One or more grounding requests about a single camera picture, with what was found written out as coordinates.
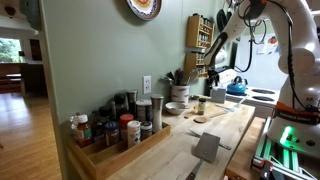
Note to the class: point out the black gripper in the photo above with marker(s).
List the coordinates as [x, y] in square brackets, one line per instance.
[211, 72]

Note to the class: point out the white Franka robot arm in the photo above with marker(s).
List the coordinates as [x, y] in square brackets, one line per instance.
[300, 50]

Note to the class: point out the metal kitchen utensil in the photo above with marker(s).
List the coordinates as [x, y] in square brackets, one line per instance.
[192, 76]

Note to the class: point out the small metal dish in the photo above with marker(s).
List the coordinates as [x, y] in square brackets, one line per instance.
[194, 97]

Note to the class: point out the blue kettle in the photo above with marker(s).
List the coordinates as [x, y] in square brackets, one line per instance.
[236, 87]

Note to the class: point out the spice jar black lid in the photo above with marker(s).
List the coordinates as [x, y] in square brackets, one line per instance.
[201, 107]

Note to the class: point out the wooden spice rack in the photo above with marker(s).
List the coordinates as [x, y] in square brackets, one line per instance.
[196, 33]
[193, 65]

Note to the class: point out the white utensil crock red print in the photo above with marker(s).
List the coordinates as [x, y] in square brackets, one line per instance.
[180, 95]

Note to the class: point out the black serving spoon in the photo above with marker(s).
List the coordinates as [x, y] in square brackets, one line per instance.
[178, 77]

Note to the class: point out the wooden spoon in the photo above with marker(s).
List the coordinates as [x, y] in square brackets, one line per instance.
[205, 118]

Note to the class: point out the small white bowl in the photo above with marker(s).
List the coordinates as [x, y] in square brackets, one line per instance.
[175, 107]

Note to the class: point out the white stove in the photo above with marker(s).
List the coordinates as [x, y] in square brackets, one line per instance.
[260, 96]

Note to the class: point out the white refrigerator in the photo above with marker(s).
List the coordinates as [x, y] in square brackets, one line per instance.
[266, 70]

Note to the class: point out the steel and white grinder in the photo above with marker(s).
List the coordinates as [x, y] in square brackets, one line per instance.
[157, 113]

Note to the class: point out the grey metal turner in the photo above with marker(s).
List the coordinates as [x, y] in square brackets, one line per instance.
[206, 146]

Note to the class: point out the black hanging pan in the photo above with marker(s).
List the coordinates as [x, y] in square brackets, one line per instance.
[222, 20]

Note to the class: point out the dark can white lid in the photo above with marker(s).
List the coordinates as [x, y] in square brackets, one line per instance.
[143, 110]

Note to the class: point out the small jar black lid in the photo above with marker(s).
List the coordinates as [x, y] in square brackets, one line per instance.
[146, 130]

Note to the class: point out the steel pepper mill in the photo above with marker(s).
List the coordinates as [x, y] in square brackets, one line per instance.
[132, 101]

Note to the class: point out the white shaker bottle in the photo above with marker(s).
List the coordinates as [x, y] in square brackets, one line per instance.
[134, 135]

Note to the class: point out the dark glass bottle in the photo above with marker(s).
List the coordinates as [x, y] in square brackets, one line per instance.
[120, 104]
[104, 115]

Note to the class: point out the jar red lid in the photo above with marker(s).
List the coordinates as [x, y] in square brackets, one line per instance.
[126, 124]

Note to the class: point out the jar blue lid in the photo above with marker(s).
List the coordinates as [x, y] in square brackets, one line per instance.
[112, 134]

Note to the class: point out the wooden condiment tray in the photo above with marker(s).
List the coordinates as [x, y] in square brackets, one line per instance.
[100, 160]

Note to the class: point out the sauce bottle white cap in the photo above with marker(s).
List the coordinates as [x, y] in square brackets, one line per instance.
[84, 131]

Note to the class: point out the white wall outlet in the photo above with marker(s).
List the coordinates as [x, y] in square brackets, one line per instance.
[147, 84]

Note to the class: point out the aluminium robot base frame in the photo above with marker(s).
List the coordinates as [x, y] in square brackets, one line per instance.
[266, 155]

